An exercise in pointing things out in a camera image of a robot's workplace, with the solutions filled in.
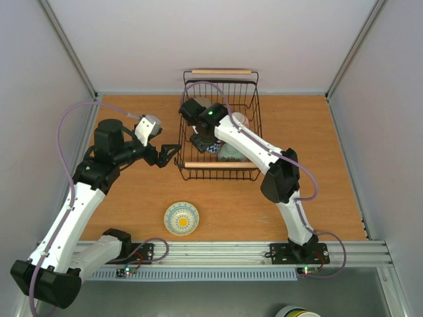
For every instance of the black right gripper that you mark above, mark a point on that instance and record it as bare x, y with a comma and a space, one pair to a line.
199, 142

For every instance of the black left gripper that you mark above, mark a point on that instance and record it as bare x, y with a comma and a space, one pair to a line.
163, 160

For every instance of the mint green bowl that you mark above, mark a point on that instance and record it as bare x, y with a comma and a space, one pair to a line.
228, 153

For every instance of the beige leaf pattern bowl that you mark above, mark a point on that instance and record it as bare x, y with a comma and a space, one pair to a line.
204, 102

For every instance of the orange floral white bowl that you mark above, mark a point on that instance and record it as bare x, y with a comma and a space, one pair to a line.
241, 118

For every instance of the black wire dish rack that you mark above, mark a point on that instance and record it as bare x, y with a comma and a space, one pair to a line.
198, 159

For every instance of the yellow blue pattern bowl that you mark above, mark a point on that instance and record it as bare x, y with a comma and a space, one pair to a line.
181, 218

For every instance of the red zigzag pattern bowl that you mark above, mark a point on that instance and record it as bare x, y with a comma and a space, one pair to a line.
214, 148

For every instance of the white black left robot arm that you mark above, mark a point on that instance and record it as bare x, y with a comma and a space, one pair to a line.
52, 273

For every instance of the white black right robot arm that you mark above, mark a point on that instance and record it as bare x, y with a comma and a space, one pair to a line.
280, 168

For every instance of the left small circuit board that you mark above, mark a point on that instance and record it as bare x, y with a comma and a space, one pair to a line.
125, 272

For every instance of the small circuit board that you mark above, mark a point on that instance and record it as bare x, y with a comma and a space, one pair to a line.
308, 270
125, 272

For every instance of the right small circuit board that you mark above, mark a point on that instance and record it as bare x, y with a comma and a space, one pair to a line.
308, 270

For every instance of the white yellow blue container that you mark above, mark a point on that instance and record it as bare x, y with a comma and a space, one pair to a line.
295, 311

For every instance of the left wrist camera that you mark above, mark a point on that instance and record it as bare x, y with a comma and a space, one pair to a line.
148, 124

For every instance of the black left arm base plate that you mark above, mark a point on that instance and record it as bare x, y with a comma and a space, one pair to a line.
137, 254

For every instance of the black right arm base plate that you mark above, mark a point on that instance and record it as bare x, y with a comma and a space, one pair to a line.
286, 253

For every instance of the slotted grey cable duct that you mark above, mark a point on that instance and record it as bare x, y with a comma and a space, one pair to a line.
151, 274

